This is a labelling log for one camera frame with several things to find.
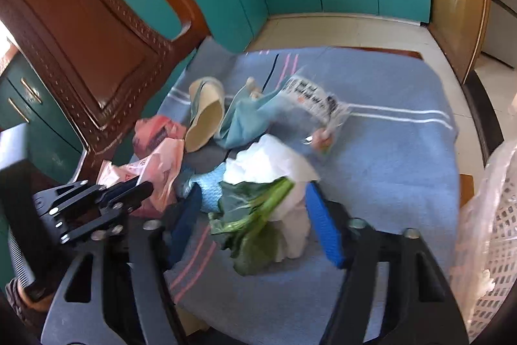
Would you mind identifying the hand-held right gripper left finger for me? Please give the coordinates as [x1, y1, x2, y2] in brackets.
[40, 185, 203, 345]

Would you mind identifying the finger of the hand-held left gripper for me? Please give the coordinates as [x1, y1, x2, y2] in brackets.
[32, 177, 140, 217]
[58, 182, 155, 245]

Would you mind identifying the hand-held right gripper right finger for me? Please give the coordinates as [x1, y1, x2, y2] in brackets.
[305, 181, 471, 345]

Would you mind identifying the light blue textured wrapper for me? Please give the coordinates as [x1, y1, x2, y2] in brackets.
[175, 162, 227, 213]

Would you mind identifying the pink plastic bag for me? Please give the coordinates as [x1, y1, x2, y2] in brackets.
[97, 114, 187, 217]

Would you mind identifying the white bag with green vegetable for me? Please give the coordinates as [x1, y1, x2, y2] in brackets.
[208, 134, 321, 276]

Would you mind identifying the crushed beige paper cup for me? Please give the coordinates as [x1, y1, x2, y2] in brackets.
[185, 77, 225, 152]

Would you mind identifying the light blue cloth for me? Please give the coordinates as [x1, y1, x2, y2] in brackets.
[213, 77, 295, 148]

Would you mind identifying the clear printed plastic wrapper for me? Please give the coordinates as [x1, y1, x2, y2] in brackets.
[279, 72, 352, 156]

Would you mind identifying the white plastic mesh basket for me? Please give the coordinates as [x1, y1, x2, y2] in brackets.
[448, 139, 517, 345]

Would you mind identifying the blue striped seat cushion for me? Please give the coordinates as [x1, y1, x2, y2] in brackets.
[155, 38, 461, 345]

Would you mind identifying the carved wooden chair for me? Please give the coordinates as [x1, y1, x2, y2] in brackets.
[0, 0, 474, 333]

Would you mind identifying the grey multi-door fridge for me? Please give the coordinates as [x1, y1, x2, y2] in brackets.
[480, 0, 517, 68]

